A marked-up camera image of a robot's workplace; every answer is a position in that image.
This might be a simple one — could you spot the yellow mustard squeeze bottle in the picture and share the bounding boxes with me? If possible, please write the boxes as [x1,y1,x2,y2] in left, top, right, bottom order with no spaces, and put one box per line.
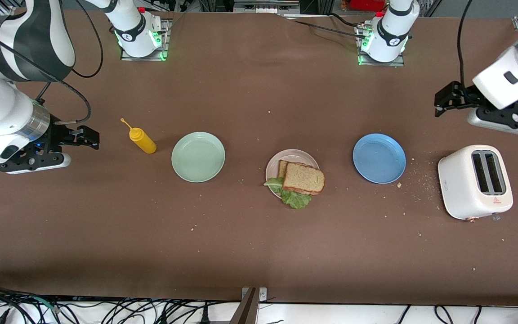
[121,118,157,154]

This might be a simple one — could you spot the beige plate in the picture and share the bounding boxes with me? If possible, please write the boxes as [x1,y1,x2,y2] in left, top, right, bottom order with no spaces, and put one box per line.
[265,149,321,201]

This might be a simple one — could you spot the green lettuce leaf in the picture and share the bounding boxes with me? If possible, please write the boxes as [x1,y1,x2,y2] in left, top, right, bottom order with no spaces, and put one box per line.
[263,177,312,210]

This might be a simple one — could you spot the blue plate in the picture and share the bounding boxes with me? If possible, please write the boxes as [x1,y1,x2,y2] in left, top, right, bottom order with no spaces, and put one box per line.
[353,133,406,184]

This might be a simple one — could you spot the mint green plate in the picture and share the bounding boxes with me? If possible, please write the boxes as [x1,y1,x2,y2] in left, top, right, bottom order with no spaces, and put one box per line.
[171,131,226,183]

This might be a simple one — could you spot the white toaster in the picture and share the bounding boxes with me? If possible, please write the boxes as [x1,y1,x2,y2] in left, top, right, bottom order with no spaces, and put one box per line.
[438,144,514,222]

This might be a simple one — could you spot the red box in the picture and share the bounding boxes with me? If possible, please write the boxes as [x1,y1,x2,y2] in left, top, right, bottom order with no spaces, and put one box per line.
[349,0,385,12]

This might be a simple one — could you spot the long black left arm cable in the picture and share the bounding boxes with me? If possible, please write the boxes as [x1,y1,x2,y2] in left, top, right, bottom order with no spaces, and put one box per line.
[457,0,473,90]

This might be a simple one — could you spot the long black arm cable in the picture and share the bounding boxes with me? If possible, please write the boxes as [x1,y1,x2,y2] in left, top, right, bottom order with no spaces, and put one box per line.
[68,0,104,79]
[457,0,473,90]

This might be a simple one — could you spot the long black right arm cable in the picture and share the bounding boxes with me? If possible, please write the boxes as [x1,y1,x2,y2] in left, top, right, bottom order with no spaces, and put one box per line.
[68,0,104,79]

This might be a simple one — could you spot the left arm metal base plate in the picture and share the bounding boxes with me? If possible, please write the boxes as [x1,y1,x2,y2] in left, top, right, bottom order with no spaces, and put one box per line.
[357,25,406,68]

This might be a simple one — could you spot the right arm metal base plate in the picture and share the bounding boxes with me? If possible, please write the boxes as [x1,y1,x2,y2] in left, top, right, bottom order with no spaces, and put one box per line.
[121,18,172,62]

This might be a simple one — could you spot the black base cable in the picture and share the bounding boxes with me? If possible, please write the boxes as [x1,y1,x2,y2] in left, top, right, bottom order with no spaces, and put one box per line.
[286,13,363,39]

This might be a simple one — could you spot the aluminium frame rail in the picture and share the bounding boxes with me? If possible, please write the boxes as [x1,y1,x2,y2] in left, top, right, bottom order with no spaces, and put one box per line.
[0,0,26,16]

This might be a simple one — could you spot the tangled black cables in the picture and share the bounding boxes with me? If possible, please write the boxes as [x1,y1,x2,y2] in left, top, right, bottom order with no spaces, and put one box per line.
[0,283,223,324]

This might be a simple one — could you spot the metal mount post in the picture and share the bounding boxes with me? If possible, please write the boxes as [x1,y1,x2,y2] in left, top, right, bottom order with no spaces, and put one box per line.
[230,287,268,324]

